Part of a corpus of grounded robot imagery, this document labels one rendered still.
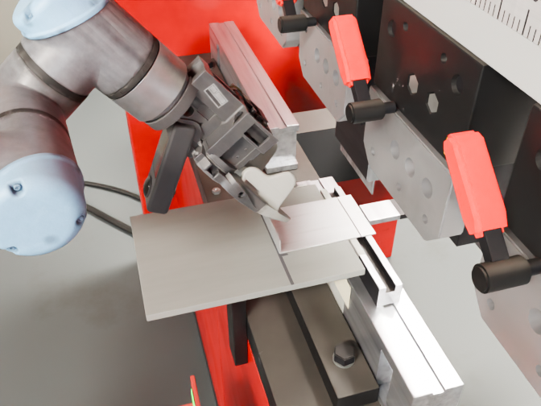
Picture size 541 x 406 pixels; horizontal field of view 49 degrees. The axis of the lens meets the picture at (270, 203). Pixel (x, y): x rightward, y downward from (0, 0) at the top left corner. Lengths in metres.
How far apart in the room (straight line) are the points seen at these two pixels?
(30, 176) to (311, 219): 0.43
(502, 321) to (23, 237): 0.34
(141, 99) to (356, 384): 0.41
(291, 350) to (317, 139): 0.54
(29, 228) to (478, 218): 0.31
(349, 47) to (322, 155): 0.73
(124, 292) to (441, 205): 1.73
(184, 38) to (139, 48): 0.96
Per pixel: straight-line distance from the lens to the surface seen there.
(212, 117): 0.63
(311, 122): 1.23
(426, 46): 0.47
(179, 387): 1.84
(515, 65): 0.39
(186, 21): 1.51
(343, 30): 0.53
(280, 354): 0.79
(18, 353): 2.05
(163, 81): 0.58
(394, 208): 0.81
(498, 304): 0.44
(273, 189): 0.68
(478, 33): 0.42
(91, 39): 0.56
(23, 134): 0.50
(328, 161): 1.26
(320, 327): 0.78
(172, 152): 0.63
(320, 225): 0.78
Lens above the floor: 1.50
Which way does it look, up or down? 38 degrees down
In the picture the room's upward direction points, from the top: straight up
